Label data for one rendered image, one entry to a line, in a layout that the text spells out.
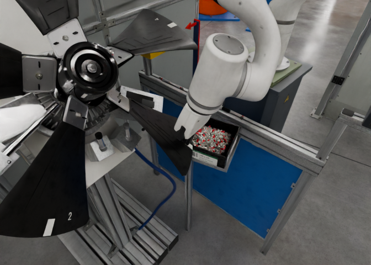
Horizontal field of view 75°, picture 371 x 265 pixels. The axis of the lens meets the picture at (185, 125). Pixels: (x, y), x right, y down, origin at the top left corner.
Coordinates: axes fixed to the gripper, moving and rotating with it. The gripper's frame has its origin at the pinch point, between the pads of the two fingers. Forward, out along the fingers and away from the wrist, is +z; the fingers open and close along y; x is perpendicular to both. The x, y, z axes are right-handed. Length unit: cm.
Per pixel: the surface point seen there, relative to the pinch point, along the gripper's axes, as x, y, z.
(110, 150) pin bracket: -14.9, 14.8, 10.1
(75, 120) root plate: -18.5, 21.7, -7.3
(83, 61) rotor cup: -23.4, 15.1, -17.7
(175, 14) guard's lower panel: -84, -99, 36
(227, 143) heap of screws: 8.5, -17.6, 12.1
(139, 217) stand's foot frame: -6, 1, 98
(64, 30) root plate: -34.1, 12.2, -18.0
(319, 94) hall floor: 37, -213, 89
